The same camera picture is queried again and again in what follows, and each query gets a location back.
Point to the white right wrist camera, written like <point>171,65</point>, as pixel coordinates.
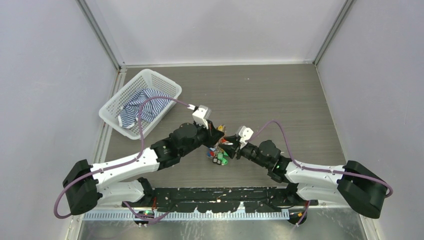
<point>244,133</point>

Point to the green key tag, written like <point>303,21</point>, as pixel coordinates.
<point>221,158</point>

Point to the blue white striped cloth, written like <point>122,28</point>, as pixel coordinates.
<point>142,107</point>

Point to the large metal keyring with rings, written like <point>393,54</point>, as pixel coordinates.
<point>221,141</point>

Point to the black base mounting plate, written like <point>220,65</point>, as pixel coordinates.
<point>217,199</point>

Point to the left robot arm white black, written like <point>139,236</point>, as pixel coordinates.
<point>89,185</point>

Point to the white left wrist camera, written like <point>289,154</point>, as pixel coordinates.
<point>201,115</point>

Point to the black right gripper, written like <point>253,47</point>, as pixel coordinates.
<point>231,149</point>

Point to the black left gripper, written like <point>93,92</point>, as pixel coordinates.
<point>212,134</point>

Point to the blue key tag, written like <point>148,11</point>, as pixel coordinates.
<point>211,153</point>

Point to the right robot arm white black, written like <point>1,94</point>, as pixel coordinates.
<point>351,184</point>

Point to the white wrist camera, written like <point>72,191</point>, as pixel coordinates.
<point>244,133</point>
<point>201,115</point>

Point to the white perforated plastic basket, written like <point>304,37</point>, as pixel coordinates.
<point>146,78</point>

